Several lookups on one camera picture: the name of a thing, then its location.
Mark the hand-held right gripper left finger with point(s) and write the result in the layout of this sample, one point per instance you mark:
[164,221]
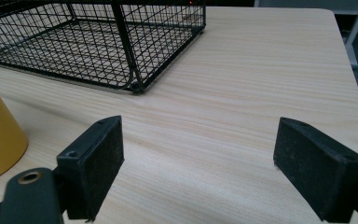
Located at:
[96,165]

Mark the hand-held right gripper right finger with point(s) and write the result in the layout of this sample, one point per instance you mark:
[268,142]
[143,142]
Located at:
[315,168]

